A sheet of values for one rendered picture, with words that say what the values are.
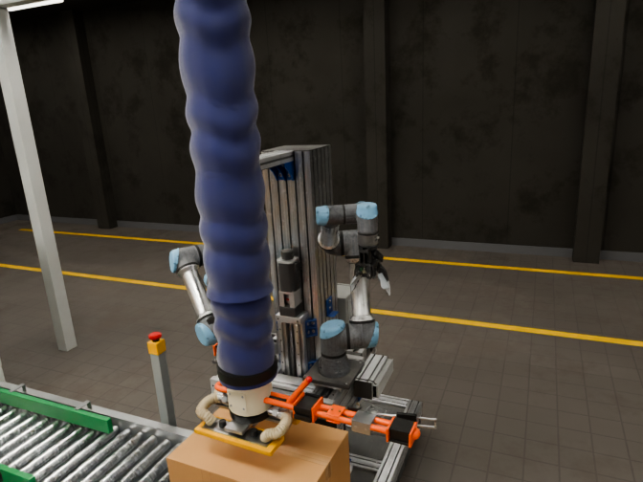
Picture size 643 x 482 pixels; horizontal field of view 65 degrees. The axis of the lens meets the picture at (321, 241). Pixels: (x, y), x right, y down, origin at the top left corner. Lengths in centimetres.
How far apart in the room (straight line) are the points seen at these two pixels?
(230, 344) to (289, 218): 78
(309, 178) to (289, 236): 31
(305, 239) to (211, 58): 104
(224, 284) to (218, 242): 15
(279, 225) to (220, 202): 80
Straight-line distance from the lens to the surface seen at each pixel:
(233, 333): 178
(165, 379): 306
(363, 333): 226
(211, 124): 160
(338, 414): 183
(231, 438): 199
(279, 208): 238
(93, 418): 316
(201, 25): 161
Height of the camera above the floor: 225
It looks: 16 degrees down
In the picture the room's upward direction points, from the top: 3 degrees counter-clockwise
